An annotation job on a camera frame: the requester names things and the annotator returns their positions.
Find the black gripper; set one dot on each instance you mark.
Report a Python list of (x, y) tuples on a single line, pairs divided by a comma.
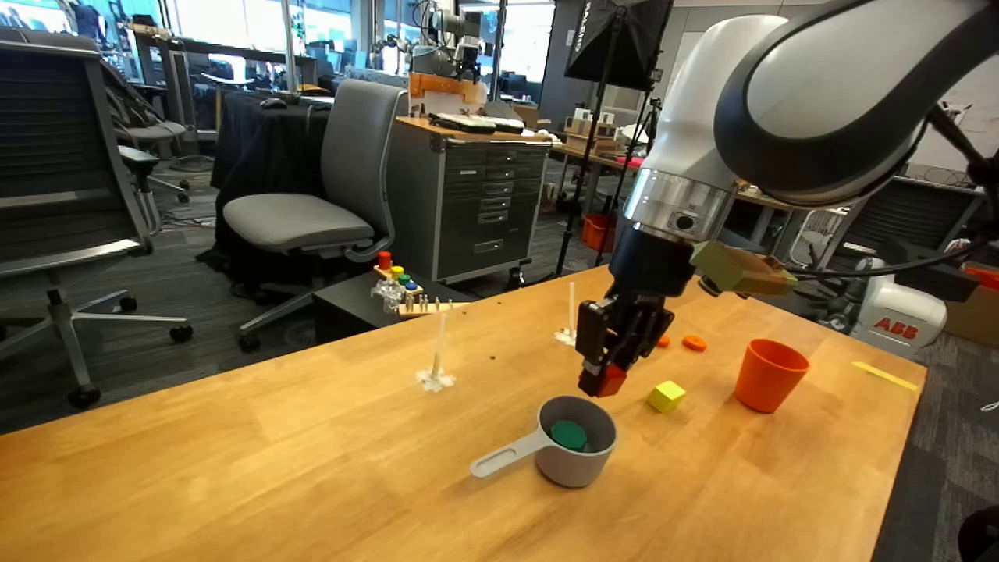
[(643, 273)]

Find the red cube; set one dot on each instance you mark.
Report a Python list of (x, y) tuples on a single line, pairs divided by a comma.
[(602, 378)]

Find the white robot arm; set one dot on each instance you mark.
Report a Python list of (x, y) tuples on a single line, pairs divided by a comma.
[(813, 111)]

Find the grey measuring cup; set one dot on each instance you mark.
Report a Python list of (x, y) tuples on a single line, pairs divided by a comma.
[(564, 467)]

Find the orange plastic cup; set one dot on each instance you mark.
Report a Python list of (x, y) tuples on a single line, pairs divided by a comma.
[(770, 372)]

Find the white peg stand far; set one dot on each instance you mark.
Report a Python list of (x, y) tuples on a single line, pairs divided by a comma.
[(566, 331)]

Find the white peg stand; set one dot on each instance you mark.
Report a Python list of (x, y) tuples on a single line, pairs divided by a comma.
[(435, 378), (566, 331)]

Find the orange disc near left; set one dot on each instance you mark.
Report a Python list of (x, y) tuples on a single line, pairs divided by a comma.
[(695, 340)]

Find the yellow cube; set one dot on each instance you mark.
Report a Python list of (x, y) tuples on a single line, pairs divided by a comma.
[(665, 395)]

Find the white peg stand near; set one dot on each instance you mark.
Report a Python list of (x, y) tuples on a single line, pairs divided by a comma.
[(435, 378)]

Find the grey drawer cabinet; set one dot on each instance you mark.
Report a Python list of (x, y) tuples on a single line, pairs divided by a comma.
[(464, 203)]

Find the colourful stacking toy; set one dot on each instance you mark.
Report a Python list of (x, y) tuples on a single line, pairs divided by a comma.
[(399, 291)]

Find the white ABB box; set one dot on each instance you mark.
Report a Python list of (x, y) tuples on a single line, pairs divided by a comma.
[(896, 321)]

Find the grey office chair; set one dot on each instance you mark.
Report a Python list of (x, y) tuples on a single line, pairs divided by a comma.
[(347, 221)]

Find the wrist camera with wooden mount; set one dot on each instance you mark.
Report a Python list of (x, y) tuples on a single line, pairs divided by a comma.
[(730, 268)]

